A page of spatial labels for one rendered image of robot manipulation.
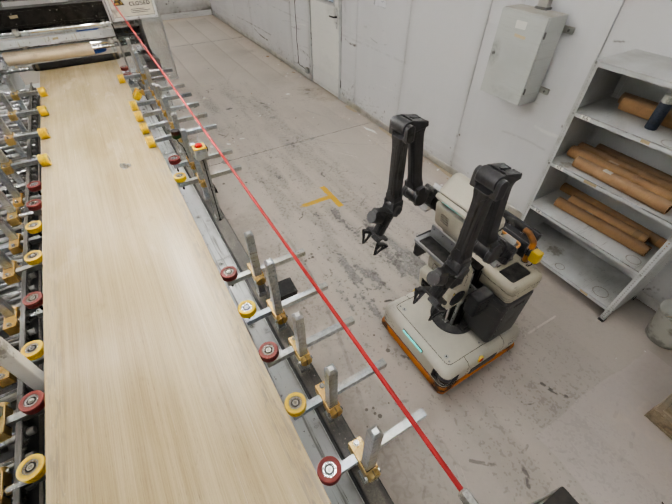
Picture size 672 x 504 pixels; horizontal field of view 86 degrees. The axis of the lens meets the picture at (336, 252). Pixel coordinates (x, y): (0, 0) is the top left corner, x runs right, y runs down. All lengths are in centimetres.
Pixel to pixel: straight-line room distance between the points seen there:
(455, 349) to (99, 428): 180
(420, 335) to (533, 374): 83
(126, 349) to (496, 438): 201
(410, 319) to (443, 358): 32
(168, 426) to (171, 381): 17
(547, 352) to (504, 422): 65
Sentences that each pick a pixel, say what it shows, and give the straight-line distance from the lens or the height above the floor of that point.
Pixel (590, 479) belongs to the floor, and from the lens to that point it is 266.
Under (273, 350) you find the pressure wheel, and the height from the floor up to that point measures 91.
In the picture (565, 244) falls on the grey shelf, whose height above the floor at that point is 14.
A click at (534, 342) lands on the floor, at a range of 295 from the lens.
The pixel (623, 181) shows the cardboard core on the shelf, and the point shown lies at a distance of 290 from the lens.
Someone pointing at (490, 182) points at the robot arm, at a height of 161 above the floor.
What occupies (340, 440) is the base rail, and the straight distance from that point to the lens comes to 159.
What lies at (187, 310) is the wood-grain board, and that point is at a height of 90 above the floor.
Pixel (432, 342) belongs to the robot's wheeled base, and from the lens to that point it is 234.
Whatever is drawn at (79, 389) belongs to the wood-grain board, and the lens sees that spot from 174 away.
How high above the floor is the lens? 222
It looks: 45 degrees down
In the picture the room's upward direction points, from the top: straight up
